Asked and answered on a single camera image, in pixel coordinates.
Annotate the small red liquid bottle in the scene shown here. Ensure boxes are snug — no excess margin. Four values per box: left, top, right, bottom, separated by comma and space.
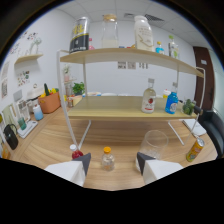
69, 143, 84, 160

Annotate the clear bottle with orange cap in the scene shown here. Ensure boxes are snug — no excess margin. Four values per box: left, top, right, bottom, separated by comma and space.
100, 146, 116, 172

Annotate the yellow drink can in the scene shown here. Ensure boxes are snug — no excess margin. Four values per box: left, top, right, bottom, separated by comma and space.
185, 137, 206, 163

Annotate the clear bottle with green cap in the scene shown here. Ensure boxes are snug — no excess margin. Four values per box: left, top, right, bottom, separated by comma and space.
167, 34, 180, 60

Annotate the white and blue cup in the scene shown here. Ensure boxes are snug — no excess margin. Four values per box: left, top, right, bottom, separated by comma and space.
32, 104, 45, 122

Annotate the small green cup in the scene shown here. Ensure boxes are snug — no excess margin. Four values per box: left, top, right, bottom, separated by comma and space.
17, 117, 28, 131

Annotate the clear glass with ice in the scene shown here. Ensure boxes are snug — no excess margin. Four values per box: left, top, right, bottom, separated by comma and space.
134, 129, 170, 173

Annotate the white notebook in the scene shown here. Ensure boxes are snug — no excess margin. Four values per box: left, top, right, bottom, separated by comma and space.
182, 118, 208, 137

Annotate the white scale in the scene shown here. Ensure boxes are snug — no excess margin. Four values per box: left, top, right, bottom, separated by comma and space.
16, 119, 39, 139

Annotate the blue liquid bottle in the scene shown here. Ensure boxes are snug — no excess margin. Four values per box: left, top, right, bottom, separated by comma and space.
164, 82, 180, 115

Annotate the two-tier wooden shelf rack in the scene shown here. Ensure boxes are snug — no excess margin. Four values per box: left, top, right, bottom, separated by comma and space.
55, 47, 207, 151

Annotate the black kettle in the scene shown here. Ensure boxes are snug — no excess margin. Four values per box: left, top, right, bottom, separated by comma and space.
3, 123, 20, 151

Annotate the clear bottle with red label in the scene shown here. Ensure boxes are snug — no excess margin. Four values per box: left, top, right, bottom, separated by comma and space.
141, 78, 157, 115

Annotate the glass jar of limes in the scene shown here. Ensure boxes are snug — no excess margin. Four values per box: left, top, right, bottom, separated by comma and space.
181, 98, 196, 116

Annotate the black chair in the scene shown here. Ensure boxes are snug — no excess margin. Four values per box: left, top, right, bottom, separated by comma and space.
199, 109, 224, 158

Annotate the dark cylinder with wooden end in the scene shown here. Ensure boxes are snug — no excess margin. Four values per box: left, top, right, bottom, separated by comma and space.
193, 104, 204, 116

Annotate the small yellow and red bottle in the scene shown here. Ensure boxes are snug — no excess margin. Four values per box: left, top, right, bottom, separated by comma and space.
162, 88, 172, 99

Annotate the white framed stand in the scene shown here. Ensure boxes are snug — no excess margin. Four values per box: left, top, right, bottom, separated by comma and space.
14, 99, 31, 121

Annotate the green potted plant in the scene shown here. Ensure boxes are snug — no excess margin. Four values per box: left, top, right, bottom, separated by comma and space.
72, 81, 86, 96

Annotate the green toy cucumber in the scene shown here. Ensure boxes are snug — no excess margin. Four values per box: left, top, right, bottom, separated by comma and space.
43, 83, 51, 97

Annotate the white appliance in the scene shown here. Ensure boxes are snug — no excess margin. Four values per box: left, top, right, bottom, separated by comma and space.
27, 84, 44, 101

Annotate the vase with white flowers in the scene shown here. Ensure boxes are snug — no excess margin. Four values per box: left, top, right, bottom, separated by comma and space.
62, 64, 72, 83

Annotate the brown door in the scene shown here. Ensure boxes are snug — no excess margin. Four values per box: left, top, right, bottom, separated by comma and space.
192, 46, 214, 111

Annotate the blue bottle with yellow cap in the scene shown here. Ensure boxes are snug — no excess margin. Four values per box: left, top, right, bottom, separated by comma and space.
155, 41, 165, 55

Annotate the white figurine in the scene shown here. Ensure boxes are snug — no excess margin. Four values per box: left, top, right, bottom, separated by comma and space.
29, 36, 43, 56

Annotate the large white bottle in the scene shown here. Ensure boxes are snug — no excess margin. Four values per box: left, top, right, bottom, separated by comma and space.
133, 14, 155, 53

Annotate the tall black and yellow can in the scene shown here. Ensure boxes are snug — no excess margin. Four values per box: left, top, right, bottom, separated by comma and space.
68, 16, 91, 54

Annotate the ceiling air vent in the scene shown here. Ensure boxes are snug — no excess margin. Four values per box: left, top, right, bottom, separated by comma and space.
143, 13, 165, 23

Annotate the wall sticker sheet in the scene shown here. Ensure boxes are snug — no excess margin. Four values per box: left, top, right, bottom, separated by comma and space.
16, 70, 31, 87

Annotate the wooden wall shelf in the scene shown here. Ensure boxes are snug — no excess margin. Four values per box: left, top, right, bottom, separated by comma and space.
14, 53, 44, 65

